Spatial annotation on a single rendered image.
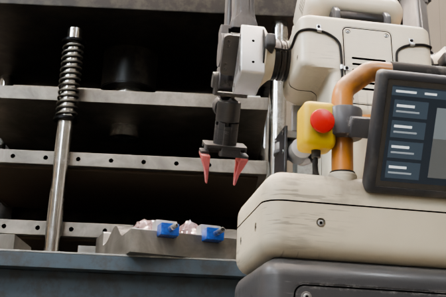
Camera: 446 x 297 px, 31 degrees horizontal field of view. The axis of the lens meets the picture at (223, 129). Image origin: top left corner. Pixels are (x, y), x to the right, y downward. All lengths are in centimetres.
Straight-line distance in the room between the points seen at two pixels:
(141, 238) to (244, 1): 59
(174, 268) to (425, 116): 90
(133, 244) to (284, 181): 78
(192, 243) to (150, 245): 10
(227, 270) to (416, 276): 79
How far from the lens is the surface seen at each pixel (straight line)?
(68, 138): 289
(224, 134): 193
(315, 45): 161
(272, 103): 287
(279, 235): 113
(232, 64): 170
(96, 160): 289
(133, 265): 191
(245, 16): 185
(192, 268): 190
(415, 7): 214
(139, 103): 297
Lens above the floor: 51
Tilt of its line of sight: 18 degrees up
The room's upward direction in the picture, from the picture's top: 3 degrees clockwise
